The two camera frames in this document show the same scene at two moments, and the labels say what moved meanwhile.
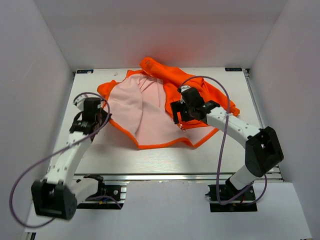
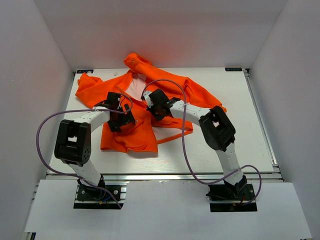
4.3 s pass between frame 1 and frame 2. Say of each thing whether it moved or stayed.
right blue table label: stayed
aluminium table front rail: stayed
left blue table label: stayed
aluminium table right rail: stayed
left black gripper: moved
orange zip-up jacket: moved
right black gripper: moved
